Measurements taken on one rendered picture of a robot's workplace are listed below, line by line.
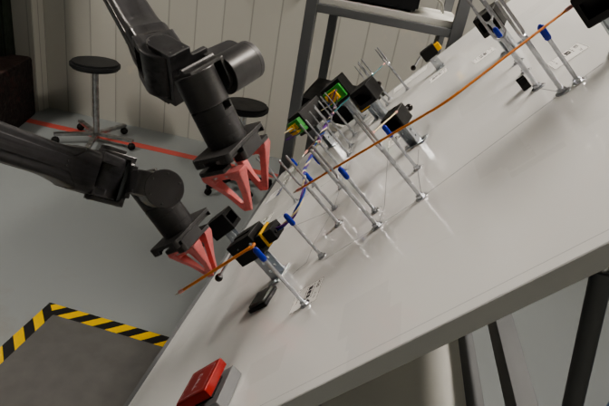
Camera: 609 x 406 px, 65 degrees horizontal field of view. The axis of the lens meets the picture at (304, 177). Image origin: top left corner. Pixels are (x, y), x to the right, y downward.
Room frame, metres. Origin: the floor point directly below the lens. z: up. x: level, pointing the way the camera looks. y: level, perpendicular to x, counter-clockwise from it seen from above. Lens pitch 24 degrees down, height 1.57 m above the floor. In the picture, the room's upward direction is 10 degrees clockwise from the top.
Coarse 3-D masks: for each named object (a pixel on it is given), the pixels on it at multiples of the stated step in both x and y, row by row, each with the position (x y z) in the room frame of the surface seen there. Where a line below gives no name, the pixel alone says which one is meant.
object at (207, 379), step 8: (216, 360) 0.42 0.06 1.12; (208, 368) 0.41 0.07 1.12; (216, 368) 0.41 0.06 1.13; (224, 368) 0.41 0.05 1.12; (192, 376) 0.42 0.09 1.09; (200, 376) 0.41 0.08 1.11; (208, 376) 0.39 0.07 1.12; (216, 376) 0.40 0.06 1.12; (192, 384) 0.40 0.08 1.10; (200, 384) 0.39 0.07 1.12; (208, 384) 0.38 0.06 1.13; (216, 384) 0.39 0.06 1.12; (184, 392) 0.39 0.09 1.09; (192, 392) 0.38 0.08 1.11; (200, 392) 0.37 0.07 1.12; (208, 392) 0.37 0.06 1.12; (184, 400) 0.38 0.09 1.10; (192, 400) 0.37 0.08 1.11; (200, 400) 0.37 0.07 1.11
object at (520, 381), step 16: (512, 320) 0.77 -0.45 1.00; (496, 336) 0.73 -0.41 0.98; (512, 336) 0.72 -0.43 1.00; (496, 352) 0.70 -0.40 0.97; (512, 352) 0.68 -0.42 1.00; (512, 368) 0.64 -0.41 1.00; (512, 384) 0.60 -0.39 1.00; (528, 384) 0.61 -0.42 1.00; (512, 400) 0.58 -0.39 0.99; (528, 400) 0.57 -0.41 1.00
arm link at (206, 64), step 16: (192, 64) 0.62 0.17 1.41; (208, 64) 0.62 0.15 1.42; (224, 64) 0.64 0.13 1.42; (176, 80) 0.61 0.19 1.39; (192, 80) 0.59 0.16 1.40; (208, 80) 0.60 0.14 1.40; (224, 80) 0.65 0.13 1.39; (192, 96) 0.60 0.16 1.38; (208, 96) 0.60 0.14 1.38; (224, 96) 0.61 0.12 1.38; (192, 112) 0.60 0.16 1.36
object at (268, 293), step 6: (270, 288) 0.59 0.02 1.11; (276, 288) 0.59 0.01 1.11; (258, 294) 0.60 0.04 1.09; (264, 294) 0.58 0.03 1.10; (270, 294) 0.58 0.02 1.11; (258, 300) 0.57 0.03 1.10; (264, 300) 0.57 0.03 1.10; (252, 306) 0.57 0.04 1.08; (258, 306) 0.56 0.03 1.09; (264, 306) 0.56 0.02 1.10; (252, 312) 0.57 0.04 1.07
